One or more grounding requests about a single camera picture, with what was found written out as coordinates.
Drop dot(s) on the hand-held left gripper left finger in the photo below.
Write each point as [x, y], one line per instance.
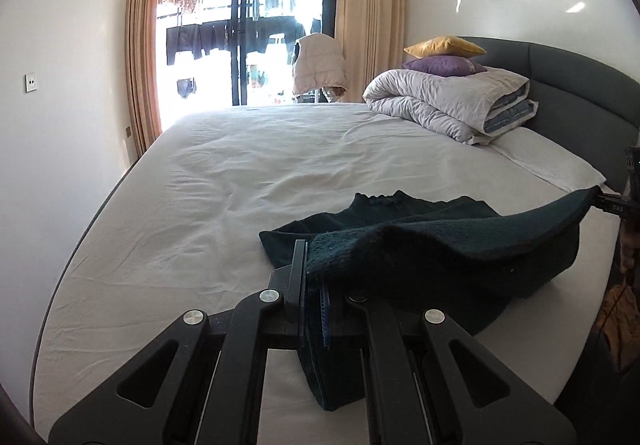
[250, 325]

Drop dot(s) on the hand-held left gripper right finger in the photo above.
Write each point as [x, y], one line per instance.
[326, 317]

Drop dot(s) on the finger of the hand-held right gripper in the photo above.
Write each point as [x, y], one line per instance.
[600, 197]

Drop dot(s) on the dark green sweater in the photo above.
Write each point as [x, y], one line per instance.
[450, 250]

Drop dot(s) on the flat white pillow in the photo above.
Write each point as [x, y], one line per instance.
[550, 160]

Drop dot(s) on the dark grey headboard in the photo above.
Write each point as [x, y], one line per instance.
[575, 85]

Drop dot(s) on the bed with white sheet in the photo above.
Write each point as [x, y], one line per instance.
[225, 185]

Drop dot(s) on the folded white duvet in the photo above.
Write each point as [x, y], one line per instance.
[440, 100]

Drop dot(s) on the purple pillow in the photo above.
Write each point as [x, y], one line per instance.
[442, 65]

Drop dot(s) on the yellow pillow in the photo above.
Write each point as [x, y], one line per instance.
[445, 46]

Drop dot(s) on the black framed glass door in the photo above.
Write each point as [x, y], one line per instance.
[240, 75]

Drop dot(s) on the white puffer vest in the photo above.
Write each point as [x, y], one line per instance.
[320, 62]

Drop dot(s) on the beige curtain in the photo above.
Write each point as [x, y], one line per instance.
[145, 45]
[367, 15]

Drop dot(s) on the white wall sockets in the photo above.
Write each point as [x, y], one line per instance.
[31, 83]

